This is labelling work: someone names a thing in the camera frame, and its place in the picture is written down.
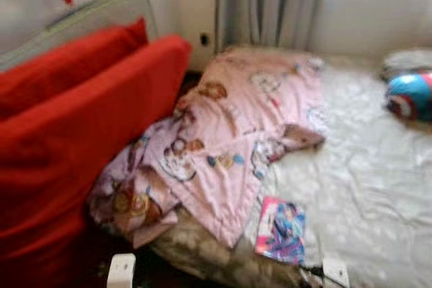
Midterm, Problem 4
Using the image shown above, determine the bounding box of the red white blue bolster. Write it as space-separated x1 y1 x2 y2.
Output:
386 70 432 125

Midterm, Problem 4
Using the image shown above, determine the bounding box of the grey pleated curtain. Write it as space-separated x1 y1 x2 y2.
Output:
216 0 331 51

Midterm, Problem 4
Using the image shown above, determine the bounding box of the colourful comic magazine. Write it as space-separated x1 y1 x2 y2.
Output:
254 196 308 266

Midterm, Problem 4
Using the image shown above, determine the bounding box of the pink cartoon print blanket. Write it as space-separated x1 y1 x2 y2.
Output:
86 47 328 250

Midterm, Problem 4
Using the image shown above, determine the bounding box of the red covered sofa mattress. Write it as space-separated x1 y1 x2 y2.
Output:
0 34 192 288

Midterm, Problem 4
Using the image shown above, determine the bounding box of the green quilted mattress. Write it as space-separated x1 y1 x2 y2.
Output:
0 0 159 73

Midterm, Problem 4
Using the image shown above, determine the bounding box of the red cushion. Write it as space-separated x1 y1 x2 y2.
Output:
0 17 149 120

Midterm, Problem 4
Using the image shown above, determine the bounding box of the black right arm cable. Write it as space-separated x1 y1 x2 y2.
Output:
299 264 346 288

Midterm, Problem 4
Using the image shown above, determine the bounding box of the beige floral bed sheet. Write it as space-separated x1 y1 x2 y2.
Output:
148 49 432 288

